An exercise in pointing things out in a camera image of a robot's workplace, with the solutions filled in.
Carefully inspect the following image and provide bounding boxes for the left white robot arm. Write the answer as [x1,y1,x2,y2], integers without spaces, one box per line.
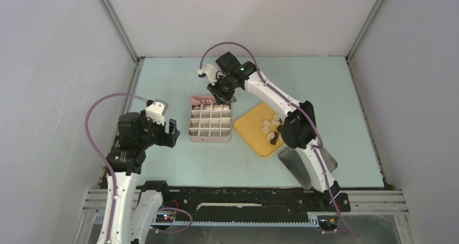
[97,111,180,243]

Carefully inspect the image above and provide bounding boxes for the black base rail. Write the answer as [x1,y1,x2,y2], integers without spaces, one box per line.
[138,181,351,225]

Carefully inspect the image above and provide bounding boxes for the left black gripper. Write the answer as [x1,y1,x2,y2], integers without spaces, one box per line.
[138,110,179,149]

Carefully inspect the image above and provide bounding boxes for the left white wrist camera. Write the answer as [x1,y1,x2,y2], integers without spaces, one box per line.
[145,99,168,126]

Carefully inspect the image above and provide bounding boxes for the pink handled metal tongs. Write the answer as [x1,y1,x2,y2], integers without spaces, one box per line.
[191,96,216,105]

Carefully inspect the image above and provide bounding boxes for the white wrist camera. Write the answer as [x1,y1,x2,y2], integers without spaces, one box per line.
[198,64,219,85]
[145,99,168,126]

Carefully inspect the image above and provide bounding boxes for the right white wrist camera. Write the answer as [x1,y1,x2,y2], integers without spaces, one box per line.
[198,64,219,85]

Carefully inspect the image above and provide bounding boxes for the yellow plastic tray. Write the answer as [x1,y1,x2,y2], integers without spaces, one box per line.
[233,103,285,158]

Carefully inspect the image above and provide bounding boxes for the silver metal box lid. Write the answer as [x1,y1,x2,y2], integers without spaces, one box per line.
[278,148,338,192]

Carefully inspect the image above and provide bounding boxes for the white compartment chocolate box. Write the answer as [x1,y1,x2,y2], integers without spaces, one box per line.
[188,103,233,143]

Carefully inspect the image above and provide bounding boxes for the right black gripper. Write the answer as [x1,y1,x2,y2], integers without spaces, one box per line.
[207,74,235,105]

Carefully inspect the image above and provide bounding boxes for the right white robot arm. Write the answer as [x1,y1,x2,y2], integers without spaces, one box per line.
[198,52,341,210]

